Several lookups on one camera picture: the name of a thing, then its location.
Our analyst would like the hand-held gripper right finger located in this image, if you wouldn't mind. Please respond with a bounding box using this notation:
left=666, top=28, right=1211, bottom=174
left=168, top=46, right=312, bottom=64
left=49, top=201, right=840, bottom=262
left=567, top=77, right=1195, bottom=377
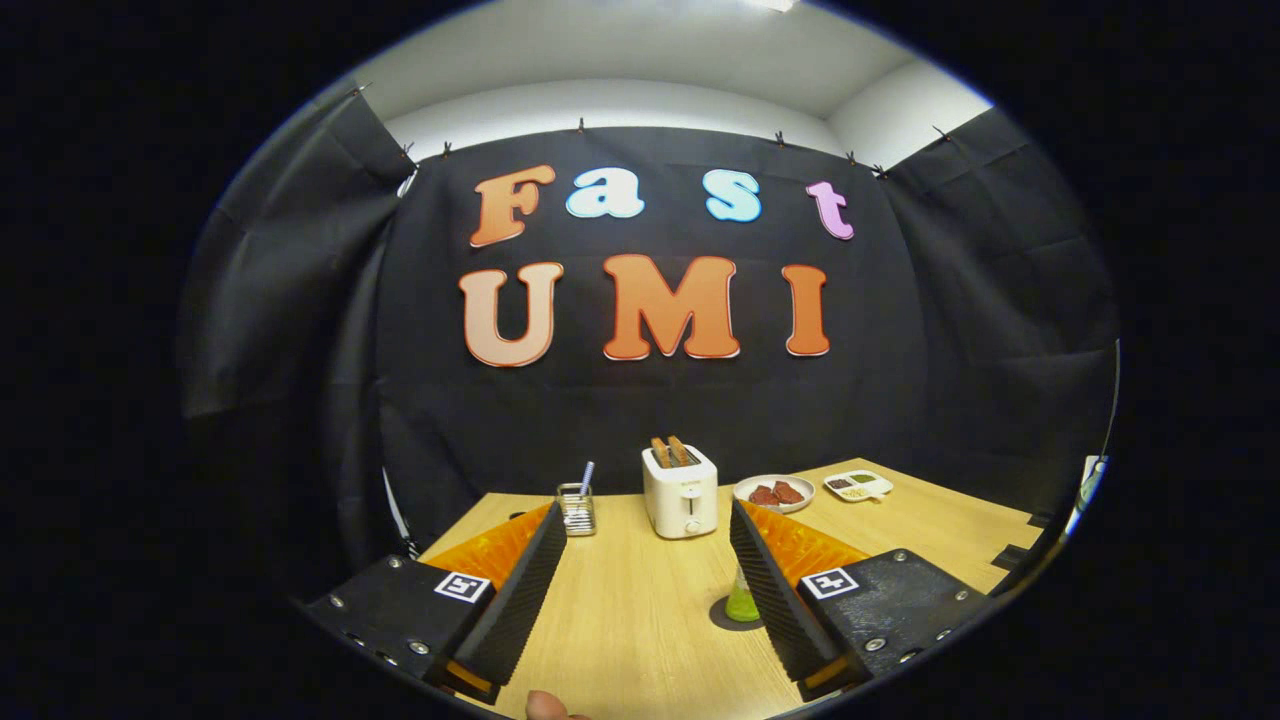
left=727, top=497, right=996, bottom=701

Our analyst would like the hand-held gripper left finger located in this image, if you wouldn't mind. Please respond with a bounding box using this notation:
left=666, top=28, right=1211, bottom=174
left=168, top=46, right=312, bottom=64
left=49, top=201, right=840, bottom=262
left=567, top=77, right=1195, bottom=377
left=300, top=503, right=569, bottom=704

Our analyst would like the clear juice bottle white label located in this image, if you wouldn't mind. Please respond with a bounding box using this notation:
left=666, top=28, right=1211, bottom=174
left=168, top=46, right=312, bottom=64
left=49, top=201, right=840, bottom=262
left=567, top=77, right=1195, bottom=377
left=725, top=565, right=763, bottom=623

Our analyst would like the round dark brown coaster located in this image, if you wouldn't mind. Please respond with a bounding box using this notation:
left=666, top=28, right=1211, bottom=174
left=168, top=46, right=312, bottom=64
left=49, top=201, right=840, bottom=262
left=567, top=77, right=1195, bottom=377
left=709, top=595, right=766, bottom=632

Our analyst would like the white round plate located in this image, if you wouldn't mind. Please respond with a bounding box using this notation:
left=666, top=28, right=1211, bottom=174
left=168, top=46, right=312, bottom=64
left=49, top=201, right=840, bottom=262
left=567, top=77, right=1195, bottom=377
left=733, top=474, right=816, bottom=515

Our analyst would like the wooden table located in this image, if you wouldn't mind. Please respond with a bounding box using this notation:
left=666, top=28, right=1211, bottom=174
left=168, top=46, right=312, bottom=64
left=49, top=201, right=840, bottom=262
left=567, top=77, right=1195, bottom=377
left=418, top=458, right=1041, bottom=720

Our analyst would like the white toaster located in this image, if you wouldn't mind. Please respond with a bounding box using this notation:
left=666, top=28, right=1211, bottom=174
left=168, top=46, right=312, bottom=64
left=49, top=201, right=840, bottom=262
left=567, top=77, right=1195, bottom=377
left=642, top=444, right=719, bottom=541

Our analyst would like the white divided condiment dish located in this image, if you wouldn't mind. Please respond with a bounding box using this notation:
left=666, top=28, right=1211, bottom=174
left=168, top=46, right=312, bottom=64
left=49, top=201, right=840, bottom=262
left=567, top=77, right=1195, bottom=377
left=823, top=470, right=894, bottom=503

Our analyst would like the wire mesh holder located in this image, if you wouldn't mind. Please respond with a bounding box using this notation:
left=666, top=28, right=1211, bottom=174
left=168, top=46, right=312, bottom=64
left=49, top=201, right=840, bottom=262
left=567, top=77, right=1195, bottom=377
left=556, top=483, right=597, bottom=538

